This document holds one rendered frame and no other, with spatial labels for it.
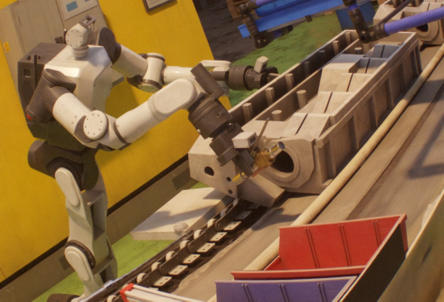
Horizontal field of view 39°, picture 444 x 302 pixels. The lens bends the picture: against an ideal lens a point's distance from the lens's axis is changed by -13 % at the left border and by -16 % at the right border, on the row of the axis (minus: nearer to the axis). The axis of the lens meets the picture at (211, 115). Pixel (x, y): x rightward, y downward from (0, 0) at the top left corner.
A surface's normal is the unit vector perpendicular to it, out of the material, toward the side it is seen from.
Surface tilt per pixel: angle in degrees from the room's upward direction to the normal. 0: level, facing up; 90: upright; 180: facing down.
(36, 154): 90
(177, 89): 79
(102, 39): 84
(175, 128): 90
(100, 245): 108
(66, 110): 55
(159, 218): 0
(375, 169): 0
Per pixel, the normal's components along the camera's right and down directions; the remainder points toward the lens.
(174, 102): -0.26, 0.11
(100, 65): 0.74, -0.54
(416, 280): 0.76, -0.12
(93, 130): -0.45, -0.25
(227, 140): 0.54, -0.50
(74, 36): -0.20, 0.40
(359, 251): -0.58, 0.35
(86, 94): 0.56, 0.31
